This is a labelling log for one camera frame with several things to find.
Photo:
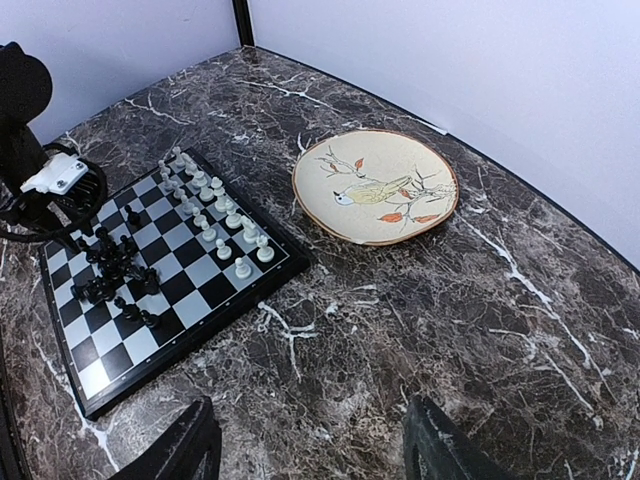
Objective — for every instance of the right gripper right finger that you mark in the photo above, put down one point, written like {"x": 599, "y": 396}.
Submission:
{"x": 435, "y": 448}

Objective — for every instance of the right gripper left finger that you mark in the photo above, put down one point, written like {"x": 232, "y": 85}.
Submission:
{"x": 189, "y": 449}

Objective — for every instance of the black white chess board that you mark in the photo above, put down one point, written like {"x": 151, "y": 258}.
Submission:
{"x": 107, "y": 357}

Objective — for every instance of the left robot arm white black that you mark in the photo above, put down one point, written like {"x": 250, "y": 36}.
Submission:
{"x": 26, "y": 91}

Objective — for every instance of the pile of black chess pieces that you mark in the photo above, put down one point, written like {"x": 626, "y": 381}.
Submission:
{"x": 116, "y": 264}

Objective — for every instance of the row of white chess pieces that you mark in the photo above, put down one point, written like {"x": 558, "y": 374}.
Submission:
{"x": 209, "y": 229}

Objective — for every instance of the beige bird painted plate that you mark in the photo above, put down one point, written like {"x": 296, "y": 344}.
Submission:
{"x": 375, "y": 187}

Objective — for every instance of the left black frame post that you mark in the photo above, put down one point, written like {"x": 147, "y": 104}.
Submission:
{"x": 243, "y": 22}

